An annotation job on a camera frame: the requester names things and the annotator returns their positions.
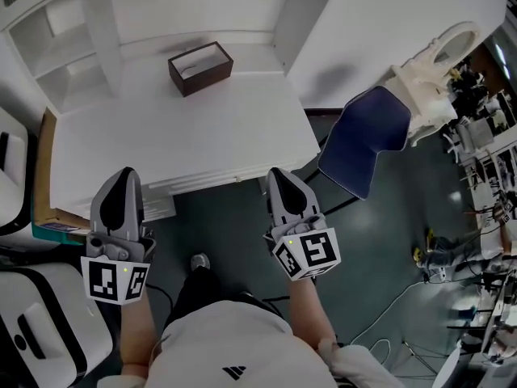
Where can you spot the white and black machine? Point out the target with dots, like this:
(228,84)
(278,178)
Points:
(60,305)
(16,168)

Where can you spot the person's left forearm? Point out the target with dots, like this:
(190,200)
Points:
(137,334)

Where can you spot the cardboard box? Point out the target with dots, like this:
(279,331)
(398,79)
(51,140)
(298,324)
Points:
(42,168)

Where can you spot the teal bag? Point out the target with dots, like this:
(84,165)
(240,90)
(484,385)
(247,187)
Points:
(56,234)

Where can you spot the white shelf hutch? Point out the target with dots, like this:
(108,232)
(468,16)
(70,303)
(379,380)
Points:
(101,22)

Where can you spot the brown tissue box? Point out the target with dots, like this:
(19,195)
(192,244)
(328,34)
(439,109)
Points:
(202,75)

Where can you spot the white round side table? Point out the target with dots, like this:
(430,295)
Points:
(448,366)

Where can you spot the person's black trousers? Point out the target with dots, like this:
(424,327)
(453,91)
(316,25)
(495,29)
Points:
(202,293)

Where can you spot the blue chair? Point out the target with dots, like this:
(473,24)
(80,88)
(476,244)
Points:
(363,144)

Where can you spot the person's left grey shoe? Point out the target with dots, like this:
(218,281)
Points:
(200,262)

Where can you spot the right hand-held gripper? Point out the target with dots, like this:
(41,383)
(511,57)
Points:
(319,253)

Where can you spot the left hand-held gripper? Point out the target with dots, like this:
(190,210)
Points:
(105,281)

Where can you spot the person's right forearm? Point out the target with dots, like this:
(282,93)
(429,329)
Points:
(309,313)

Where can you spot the white dressing table with mirror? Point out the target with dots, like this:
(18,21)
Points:
(428,95)

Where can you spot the person's white shirt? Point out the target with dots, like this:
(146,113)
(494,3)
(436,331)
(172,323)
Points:
(242,350)

